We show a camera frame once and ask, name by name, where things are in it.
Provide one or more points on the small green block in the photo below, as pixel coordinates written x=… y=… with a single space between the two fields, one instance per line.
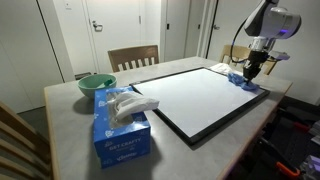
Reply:
x=108 y=82

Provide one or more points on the blue microfibre cloth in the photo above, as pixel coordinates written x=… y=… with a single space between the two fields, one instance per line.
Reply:
x=238 y=80

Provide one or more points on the black framed whiteboard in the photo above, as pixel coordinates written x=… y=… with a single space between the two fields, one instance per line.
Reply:
x=193 y=100

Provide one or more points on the white tissue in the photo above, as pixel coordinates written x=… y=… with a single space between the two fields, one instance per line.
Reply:
x=133 y=103

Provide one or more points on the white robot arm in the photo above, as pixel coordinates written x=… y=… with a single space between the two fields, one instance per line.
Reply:
x=280 y=21

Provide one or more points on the crumpled white paper towel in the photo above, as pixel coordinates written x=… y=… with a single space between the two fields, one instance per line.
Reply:
x=221 y=68

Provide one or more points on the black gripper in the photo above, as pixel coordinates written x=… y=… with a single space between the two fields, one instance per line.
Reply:
x=255 y=63

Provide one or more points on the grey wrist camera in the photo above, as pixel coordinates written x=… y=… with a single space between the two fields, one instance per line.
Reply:
x=278 y=55

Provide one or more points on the blue tissue box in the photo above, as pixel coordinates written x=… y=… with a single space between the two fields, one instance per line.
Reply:
x=123 y=146

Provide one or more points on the green bowl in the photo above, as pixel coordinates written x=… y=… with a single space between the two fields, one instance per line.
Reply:
x=90 y=88

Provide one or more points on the dark brown wooden chair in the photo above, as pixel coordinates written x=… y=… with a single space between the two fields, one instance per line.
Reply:
x=133 y=53

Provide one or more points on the small black door switch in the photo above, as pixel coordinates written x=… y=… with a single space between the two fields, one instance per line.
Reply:
x=168 y=26

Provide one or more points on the aluminium mounting rail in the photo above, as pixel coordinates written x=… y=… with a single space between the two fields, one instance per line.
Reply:
x=313 y=165

